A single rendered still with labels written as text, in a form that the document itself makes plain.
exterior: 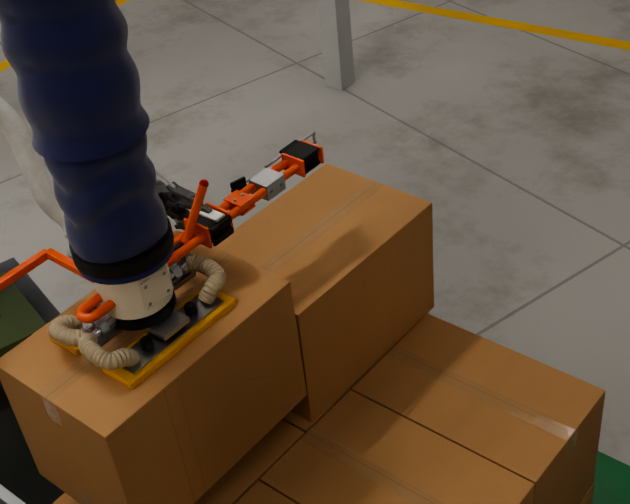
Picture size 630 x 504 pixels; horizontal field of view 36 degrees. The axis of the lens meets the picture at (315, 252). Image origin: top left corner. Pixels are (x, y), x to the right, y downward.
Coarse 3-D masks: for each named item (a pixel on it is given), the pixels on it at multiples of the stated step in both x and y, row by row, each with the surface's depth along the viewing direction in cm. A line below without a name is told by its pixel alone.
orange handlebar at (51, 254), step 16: (288, 176) 251; (240, 192) 245; (256, 192) 245; (224, 208) 242; (240, 208) 240; (176, 240) 232; (192, 240) 231; (32, 256) 233; (48, 256) 233; (64, 256) 231; (176, 256) 228; (16, 272) 228; (0, 288) 226; (96, 304) 218; (112, 304) 216; (80, 320) 214; (96, 320) 214
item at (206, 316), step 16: (192, 304) 227; (208, 304) 230; (224, 304) 231; (192, 320) 226; (208, 320) 227; (144, 336) 220; (176, 336) 223; (192, 336) 224; (144, 352) 219; (160, 352) 219; (176, 352) 221; (128, 368) 216; (144, 368) 216; (128, 384) 213
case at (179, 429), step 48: (192, 288) 239; (240, 288) 237; (288, 288) 238; (48, 336) 231; (240, 336) 229; (288, 336) 245; (48, 384) 218; (96, 384) 216; (144, 384) 215; (192, 384) 221; (240, 384) 236; (288, 384) 253; (48, 432) 226; (96, 432) 205; (144, 432) 213; (192, 432) 227; (240, 432) 243; (96, 480) 222; (144, 480) 219; (192, 480) 234
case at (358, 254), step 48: (288, 192) 293; (336, 192) 291; (384, 192) 289; (240, 240) 276; (288, 240) 274; (336, 240) 272; (384, 240) 270; (432, 240) 290; (336, 288) 258; (384, 288) 278; (432, 288) 301; (336, 336) 266; (384, 336) 288; (336, 384) 275
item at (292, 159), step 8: (296, 144) 258; (304, 144) 258; (312, 144) 257; (288, 152) 255; (296, 152) 255; (304, 152) 255; (312, 152) 254; (320, 152) 257; (288, 160) 255; (296, 160) 253; (304, 160) 253; (312, 160) 257; (320, 160) 258; (304, 168) 253; (312, 168) 257; (304, 176) 254
